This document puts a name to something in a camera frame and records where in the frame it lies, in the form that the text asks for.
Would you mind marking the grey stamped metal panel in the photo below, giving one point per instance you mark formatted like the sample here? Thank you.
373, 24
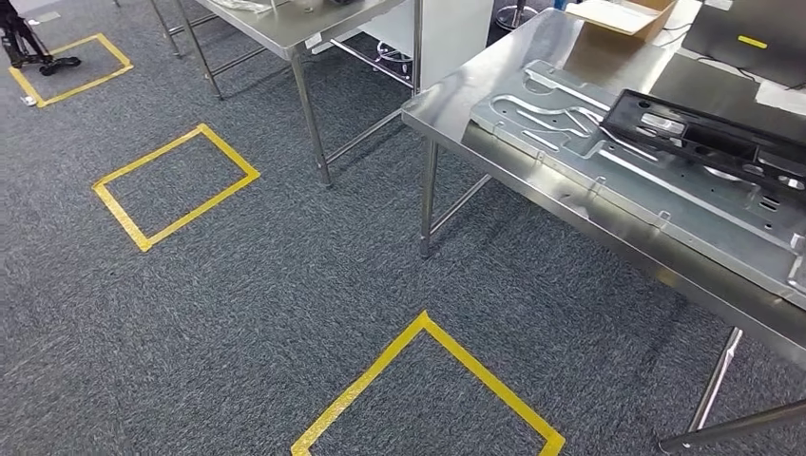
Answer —
661, 189

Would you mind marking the stainless steel workbench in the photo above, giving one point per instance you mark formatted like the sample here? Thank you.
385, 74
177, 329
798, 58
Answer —
497, 63

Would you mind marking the black plastic frame part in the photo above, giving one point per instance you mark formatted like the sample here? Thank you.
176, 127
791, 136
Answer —
617, 116

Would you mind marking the grey box with yellow label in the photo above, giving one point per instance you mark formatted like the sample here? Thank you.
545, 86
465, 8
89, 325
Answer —
724, 38

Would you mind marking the clear plastic bag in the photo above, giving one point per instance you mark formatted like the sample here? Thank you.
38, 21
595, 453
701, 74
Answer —
245, 6

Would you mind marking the small white floor scrap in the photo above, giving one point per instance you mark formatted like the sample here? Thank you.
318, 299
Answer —
28, 100

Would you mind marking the white paper sheet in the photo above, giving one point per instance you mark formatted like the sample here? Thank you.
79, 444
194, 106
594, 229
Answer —
781, 99

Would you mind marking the white panel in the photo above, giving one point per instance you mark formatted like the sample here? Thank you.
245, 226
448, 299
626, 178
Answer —
453, 38

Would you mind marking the stainless steel side table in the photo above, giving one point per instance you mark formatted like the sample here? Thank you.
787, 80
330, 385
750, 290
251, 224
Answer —
302, 25

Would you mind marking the open cardboard box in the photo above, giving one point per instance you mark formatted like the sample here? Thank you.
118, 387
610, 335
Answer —
611, 16

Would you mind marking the black wheeled stand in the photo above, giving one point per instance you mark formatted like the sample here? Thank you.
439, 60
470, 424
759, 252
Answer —
19, 38

